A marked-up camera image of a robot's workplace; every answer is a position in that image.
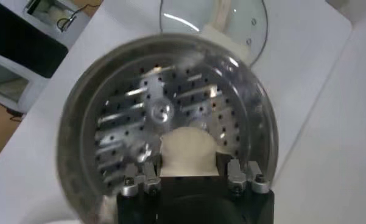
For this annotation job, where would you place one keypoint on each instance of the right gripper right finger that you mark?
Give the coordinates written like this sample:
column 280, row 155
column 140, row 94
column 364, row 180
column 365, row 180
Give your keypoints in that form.
column 246, row 179

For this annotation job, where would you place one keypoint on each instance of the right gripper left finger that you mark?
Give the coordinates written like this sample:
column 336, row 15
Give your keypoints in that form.
column 140, row 181

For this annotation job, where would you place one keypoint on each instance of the white steamed baozi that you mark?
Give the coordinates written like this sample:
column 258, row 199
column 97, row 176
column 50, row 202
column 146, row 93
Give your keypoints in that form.
column 188, row 152

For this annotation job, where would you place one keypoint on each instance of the round glass lid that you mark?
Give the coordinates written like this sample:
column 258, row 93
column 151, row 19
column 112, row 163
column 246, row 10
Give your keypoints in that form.
column 188, row 15

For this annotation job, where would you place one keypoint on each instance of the stainless steel steamer basket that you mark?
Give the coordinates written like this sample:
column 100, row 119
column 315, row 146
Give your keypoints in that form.
column 140, row 121

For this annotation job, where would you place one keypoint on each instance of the white electric cooker base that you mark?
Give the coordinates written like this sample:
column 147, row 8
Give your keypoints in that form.
column 228, row 42

